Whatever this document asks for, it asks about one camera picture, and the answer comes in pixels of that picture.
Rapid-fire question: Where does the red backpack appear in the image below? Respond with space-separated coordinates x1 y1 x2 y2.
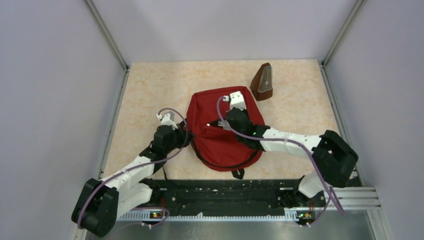
185 86 265 180

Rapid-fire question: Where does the white paper tag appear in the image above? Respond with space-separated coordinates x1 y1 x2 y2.
206 119 230 131

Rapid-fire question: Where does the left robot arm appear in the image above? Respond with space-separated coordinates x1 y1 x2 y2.
71 124 194 238

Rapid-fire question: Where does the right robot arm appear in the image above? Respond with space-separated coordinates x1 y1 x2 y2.
221 108 359 206

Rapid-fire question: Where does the brown wooden metronome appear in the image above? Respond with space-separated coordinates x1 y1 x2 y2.
249 62 273 102

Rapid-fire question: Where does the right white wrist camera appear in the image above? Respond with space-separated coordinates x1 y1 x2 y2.
223 91 247 111

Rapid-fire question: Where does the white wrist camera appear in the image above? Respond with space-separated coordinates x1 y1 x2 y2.
223 91 247 111
157 111 178 131

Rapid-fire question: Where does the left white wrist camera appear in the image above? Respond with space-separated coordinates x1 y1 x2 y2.
157 111 178 131

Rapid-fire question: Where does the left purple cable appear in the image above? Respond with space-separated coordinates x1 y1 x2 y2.
76 107 190 230

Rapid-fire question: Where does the purple cable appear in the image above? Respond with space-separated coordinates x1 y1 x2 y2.
216 96 346 228
76 107 190 230

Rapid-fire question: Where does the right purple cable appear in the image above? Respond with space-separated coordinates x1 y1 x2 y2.
216 96 346 228

